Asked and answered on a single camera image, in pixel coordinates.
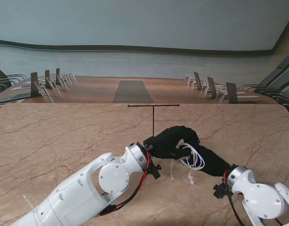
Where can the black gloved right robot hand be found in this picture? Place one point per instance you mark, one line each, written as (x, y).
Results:
(212, 162)

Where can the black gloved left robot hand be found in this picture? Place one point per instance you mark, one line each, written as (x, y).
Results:
(168, 143)

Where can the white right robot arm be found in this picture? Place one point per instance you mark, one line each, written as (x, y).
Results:
(262, 195)

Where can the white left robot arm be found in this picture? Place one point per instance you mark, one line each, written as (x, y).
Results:
(88, 188)

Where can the black T-bar rack marble base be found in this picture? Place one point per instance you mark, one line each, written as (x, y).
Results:
(153, 117)

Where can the printed conference room backdrop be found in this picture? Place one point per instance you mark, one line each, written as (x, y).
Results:
(144, 35)

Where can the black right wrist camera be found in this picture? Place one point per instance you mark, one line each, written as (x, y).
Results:
(220, 190)

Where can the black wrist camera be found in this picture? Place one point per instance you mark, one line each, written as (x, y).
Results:
(220, 190)
(156, 171)

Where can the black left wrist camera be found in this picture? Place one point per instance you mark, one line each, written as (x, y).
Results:
(156, 171)

